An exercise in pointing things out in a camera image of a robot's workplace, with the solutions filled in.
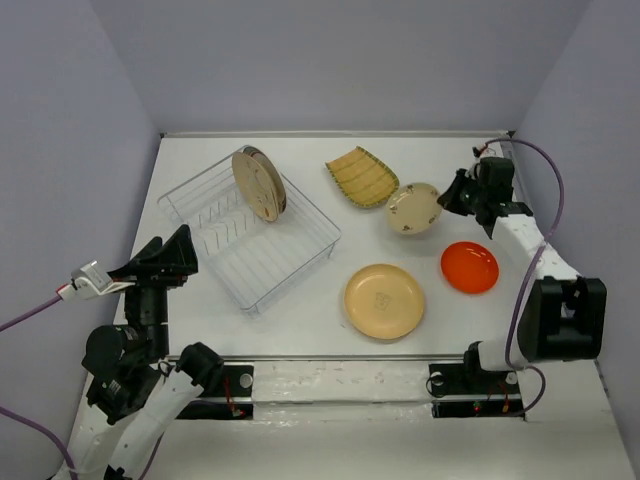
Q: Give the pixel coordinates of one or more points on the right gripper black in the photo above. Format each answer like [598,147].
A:
[449,198]

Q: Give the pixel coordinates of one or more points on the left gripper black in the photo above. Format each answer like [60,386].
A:
[178,253]

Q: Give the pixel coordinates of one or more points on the small beige flower plate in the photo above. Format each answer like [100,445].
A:
[413,209]

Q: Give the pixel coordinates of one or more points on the beige floral square plate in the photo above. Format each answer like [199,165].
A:
[256,186]

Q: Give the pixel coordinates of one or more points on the green rimmed white plate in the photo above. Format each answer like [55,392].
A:
[266,163]

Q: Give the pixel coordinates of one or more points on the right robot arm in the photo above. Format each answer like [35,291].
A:
[558,314]

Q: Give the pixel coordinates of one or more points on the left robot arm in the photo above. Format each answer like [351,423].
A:
[130,402]

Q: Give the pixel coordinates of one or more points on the orange round plate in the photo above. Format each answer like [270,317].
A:
[469,267]

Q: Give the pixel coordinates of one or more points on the yellow bamboo pattern plate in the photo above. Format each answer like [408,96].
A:
[363,178]

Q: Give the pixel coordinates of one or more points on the large yellow round plate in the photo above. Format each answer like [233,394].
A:
[384,302]

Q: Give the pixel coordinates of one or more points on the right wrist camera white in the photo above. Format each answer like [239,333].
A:
[478,152]

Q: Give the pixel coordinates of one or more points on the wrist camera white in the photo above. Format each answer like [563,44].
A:
[478,152]
[90,281]

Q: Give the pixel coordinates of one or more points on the clear wire dish rack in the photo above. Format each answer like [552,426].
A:
[256,261]

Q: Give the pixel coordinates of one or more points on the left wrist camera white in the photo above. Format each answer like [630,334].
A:
[90,281]

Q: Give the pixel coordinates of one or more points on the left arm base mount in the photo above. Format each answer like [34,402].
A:
[229,400]

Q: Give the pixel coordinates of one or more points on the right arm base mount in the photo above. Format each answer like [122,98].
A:
[457,393]

